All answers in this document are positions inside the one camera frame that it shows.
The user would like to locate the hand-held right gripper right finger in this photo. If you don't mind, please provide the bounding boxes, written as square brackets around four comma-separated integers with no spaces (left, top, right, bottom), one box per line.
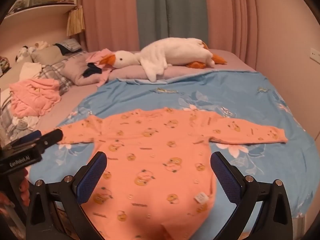
[210,151,293,240]

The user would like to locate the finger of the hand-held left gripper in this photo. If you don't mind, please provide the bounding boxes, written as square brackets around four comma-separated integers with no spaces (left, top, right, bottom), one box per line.
[32,128,63,155]
[7,130,42,152]

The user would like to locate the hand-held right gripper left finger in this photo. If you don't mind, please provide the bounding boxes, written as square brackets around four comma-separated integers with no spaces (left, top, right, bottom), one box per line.
[26,151,108,240]

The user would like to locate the orange printed baby top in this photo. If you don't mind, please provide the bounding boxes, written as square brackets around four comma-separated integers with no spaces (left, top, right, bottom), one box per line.
[57,107,288,240]

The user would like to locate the pile of pink clothes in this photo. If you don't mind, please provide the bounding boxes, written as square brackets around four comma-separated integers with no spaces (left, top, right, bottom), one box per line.
[9,78,62,117]

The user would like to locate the person's left hand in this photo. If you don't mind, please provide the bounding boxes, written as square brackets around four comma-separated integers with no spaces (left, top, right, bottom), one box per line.
[15,167,32,204]

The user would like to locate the grey floral cloth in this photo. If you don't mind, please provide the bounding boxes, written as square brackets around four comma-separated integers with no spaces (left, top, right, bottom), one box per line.
[0,114,39,143]

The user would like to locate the bed with lavender sheet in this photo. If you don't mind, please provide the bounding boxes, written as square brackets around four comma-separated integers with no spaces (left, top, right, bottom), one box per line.
[0,48,320,230]

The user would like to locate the grey plaid pillow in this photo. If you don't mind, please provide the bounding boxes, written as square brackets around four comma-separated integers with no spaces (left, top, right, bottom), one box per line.
[41,56,83,96]

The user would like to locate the white cloth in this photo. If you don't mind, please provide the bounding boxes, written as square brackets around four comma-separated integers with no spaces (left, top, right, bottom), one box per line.
[19,62,42,81]

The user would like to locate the lavender pillow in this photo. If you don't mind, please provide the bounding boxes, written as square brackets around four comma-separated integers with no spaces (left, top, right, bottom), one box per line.
[61,52,110,87]

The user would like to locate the dark navy cloth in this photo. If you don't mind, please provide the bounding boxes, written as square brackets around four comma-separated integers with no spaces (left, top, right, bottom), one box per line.
[83,63,103,79]

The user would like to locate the beige pillow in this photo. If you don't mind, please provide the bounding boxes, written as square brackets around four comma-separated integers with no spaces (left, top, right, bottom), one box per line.
[31,45,63,65]

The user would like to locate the small stuffed toys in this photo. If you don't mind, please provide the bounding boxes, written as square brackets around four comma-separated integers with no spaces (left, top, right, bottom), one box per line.
[15,41,52,63]

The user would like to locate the pink cloth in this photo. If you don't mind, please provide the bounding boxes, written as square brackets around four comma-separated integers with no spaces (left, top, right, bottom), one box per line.
[86,49,118,88]

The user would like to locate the striped blue pillow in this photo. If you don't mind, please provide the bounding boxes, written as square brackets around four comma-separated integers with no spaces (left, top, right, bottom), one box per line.
[53,39,83,55]

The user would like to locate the blue floral blanket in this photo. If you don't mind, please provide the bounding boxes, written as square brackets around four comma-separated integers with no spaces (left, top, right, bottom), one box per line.
[29,70,320,220]

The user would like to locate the lavender folded quilt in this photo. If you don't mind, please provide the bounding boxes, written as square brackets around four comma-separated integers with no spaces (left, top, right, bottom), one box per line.
[107,64,209,82]

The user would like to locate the yellow fringed hanging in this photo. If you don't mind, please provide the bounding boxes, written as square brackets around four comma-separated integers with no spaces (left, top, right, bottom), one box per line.
[66,6,86,36]

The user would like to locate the pink curtain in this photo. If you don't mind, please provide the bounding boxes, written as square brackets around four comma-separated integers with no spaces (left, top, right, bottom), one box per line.
[76,0,141,53]
[204,0,259,71]

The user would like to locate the white goose plush toy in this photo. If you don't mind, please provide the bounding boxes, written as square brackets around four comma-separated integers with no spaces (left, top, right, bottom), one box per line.
[100,37,228,82]

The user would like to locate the teal curtain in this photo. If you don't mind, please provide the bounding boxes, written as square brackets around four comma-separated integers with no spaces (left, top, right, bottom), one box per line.
[135,0,209,53]

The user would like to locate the white wall shelf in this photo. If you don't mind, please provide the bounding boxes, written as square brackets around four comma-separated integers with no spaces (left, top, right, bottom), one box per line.
[4,2,78,20]

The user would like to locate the white wall socket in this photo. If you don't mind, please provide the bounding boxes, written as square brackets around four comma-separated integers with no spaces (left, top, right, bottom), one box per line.
[309,46,320,64]

